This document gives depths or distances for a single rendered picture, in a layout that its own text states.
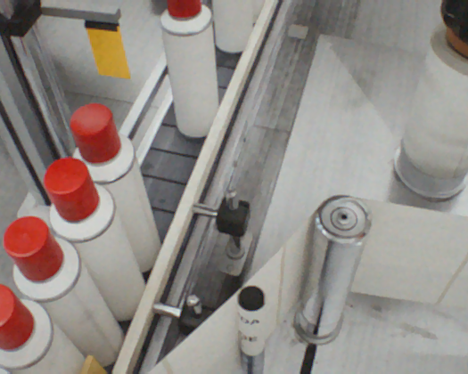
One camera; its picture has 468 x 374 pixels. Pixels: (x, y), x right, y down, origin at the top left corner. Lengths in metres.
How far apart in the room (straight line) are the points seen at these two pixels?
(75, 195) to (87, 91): 0.45
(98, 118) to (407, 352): 0.35
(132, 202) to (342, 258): 0.18
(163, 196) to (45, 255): 0.27
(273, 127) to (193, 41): 0.22
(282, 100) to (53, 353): 0.50
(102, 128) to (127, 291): 0.16
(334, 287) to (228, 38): 0.41
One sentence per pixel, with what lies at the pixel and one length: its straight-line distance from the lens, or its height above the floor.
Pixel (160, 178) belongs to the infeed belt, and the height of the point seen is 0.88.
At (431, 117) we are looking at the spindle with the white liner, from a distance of 0.55.
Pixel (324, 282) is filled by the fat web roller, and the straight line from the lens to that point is 0.42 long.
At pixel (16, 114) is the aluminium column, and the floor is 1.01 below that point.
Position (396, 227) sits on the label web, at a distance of 0.42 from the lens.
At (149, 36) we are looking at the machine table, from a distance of 0.89.
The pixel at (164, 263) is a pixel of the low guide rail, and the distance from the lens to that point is 0.53.
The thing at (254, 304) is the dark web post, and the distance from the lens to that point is 0.34.
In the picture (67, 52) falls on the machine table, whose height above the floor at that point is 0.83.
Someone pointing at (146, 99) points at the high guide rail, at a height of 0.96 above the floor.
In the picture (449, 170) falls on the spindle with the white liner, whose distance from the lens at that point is 0.60.
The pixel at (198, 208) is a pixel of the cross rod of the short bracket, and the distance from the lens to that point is 0.57.
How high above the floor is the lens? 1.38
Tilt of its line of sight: 55 degrees down
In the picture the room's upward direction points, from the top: 4 degrees counter-clockwise
